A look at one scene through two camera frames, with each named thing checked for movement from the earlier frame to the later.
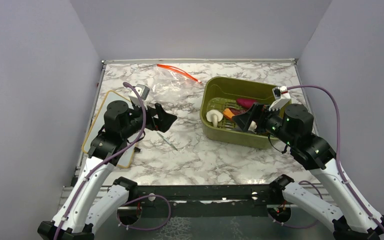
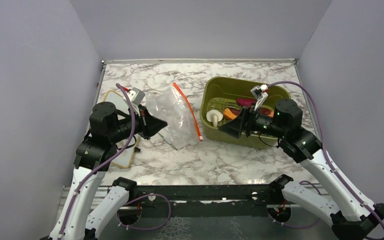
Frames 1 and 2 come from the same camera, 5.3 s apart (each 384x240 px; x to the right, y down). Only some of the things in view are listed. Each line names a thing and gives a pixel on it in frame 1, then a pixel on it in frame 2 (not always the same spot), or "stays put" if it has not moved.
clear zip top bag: [172, 86] to [168, 103]
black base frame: [220, 200] stays put
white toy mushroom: [214, 116] stays put
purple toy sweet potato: [245, 103] stays put
